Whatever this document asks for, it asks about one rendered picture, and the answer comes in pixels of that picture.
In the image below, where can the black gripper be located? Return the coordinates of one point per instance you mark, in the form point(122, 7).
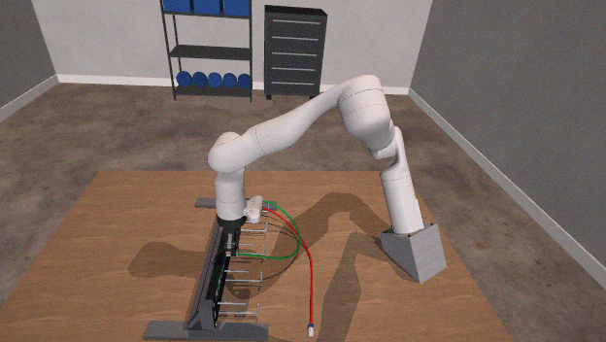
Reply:
point(232, 231)

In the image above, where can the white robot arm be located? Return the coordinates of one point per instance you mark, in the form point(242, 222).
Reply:
point(365, 115)

